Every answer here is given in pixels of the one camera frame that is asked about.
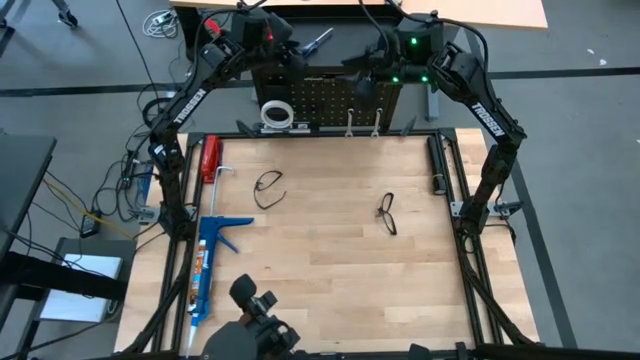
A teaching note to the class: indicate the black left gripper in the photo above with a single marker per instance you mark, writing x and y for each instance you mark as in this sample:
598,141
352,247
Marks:
279,35

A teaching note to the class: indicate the white flat box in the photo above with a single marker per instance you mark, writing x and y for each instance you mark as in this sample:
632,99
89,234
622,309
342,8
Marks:
75,305

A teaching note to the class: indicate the black metal side stand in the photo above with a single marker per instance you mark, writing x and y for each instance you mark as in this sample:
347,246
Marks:
60,277

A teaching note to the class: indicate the black handheld device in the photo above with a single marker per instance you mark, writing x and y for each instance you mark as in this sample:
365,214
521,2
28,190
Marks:
265,320

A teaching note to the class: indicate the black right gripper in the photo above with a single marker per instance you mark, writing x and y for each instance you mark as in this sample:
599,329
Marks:
389,55

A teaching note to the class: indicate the black safety glasses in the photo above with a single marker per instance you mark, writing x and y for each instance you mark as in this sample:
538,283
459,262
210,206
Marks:
382,214
255,190

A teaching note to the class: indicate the light wooden desk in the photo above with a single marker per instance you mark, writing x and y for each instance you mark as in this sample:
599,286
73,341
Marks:
500,12

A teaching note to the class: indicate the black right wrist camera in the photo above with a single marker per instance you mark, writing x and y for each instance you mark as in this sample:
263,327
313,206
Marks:
363,86

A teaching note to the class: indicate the blue caulking gun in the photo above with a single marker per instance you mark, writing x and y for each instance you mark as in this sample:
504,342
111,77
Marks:
202,280

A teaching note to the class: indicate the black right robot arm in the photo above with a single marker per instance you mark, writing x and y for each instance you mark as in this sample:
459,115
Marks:
487,120

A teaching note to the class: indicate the black side desk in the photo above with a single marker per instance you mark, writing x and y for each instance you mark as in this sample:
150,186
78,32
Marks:
20,170

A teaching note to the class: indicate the black aluminium table frame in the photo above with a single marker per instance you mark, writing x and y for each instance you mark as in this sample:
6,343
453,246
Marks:
325,134

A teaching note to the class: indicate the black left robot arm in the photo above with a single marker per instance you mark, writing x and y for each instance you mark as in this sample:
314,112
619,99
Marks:
190,107

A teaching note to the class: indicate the silver combination wrench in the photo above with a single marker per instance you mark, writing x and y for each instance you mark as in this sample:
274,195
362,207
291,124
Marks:
350,122
378,120

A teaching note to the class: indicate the silver hex key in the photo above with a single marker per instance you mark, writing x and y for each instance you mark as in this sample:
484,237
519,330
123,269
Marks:
227,168

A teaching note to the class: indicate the white tape roll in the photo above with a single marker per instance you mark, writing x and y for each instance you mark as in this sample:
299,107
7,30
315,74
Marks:
263,115

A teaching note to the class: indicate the black power adapter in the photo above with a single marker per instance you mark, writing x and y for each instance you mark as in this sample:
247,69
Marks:
90,226

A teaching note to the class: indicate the black desk leg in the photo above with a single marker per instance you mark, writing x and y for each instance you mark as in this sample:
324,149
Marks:
182,30

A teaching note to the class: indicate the black flashlight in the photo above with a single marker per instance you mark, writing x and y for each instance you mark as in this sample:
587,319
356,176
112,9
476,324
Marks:
437,165

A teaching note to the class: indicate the red hand tool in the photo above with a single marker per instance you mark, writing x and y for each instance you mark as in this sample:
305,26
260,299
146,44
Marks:
211,155

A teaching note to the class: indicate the black power strip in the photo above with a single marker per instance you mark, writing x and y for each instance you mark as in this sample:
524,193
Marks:
129,172

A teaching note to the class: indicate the black pegboard tool cart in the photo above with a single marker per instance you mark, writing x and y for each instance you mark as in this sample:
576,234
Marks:
320,60

